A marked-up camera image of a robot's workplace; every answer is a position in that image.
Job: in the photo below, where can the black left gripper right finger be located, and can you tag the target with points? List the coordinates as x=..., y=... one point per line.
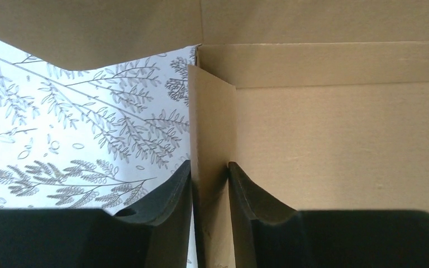
x=264, y=228

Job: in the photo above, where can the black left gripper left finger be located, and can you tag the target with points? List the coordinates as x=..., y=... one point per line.
x=156, y=232

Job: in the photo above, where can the brown cardboard box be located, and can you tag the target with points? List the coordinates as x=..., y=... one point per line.
x=324, y=104

